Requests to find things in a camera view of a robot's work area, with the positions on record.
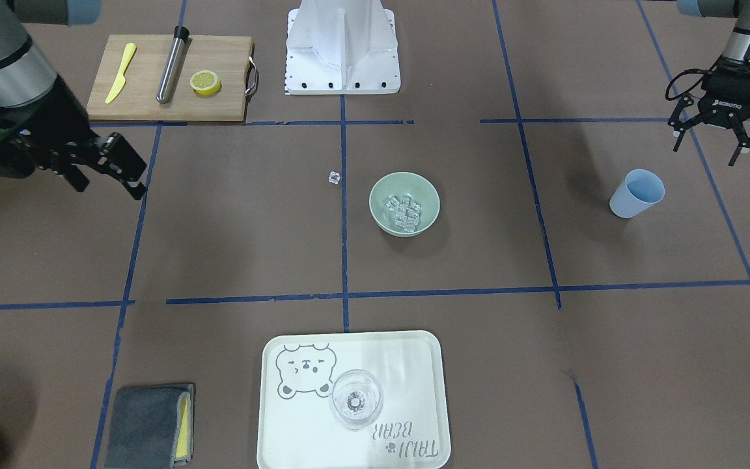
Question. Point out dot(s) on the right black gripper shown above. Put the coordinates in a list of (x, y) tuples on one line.
[(56, 116)]

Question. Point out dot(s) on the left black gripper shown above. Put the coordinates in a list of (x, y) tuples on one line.
[(728, 111)]

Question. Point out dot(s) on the light blue plastic cup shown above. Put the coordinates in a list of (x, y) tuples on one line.
[(639, 190)]

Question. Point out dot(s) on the green ceramic bowl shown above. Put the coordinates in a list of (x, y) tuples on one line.
[(404, 204)]

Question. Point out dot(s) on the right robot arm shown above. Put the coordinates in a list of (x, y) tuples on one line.
[(26, 74)]

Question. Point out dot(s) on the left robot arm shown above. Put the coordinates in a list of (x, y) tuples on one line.
[(737, 47)]

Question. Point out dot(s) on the yellow plastic knife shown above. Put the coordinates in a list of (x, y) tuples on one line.
[(120, 78)]

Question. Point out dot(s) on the wooden cutting board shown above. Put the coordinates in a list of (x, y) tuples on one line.
[(227, 56)]

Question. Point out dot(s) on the steel muddler rod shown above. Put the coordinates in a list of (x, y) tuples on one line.
[(173, 65)]

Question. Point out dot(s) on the half lemon slice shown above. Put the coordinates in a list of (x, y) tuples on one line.
[(205, 83)]

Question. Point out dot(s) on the grey folded cloth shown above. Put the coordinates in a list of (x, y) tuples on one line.
[(152, 427)]

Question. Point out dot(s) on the white bear serving tray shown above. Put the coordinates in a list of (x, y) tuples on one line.
[(297, 427)]

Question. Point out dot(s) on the clear wine glass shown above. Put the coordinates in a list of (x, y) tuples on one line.
[(357, 399)]

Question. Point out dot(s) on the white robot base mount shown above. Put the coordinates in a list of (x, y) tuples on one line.
[(341, 47)]

